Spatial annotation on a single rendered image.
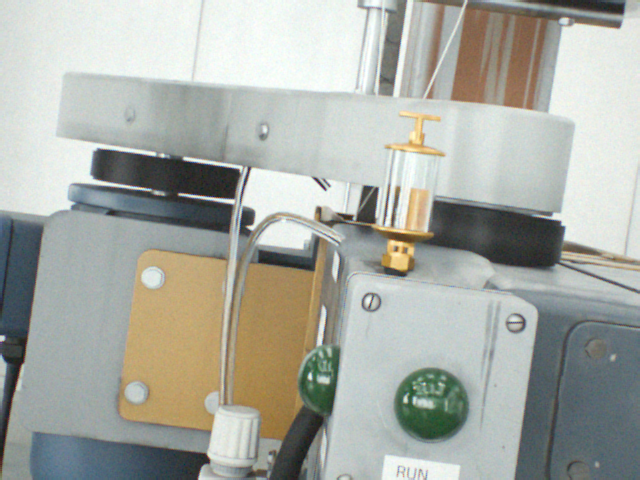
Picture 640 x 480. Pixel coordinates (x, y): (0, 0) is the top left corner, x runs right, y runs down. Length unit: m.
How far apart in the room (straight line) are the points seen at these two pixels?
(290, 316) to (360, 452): 0.43
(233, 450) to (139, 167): 0.29
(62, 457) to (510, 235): 0.46
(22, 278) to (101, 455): 0.15
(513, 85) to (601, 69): 4.84
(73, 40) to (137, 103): 4.89
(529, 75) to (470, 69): 0.05
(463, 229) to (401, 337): 0.17
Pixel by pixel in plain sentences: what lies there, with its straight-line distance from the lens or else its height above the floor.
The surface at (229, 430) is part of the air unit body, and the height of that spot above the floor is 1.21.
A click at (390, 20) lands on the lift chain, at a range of 1.12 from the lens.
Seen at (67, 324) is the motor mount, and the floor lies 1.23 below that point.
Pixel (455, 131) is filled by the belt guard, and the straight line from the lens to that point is 0.69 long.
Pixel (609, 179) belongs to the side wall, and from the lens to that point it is 5.91.
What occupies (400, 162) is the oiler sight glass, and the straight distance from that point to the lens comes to 0.59.
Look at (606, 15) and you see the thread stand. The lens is 0.93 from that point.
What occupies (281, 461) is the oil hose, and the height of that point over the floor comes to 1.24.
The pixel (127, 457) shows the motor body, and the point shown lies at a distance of 1.00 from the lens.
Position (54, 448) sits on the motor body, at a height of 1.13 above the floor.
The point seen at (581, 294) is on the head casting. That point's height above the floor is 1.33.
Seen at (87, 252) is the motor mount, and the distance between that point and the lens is 0.96.
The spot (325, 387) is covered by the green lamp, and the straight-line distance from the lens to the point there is 0.53.
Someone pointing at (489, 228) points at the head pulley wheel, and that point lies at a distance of 0.68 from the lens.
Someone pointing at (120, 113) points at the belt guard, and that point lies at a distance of 0.95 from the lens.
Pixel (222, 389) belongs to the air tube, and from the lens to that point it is 0.83.
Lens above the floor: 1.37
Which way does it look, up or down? 3 degrees down
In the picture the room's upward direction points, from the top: 8 degrees clockwise
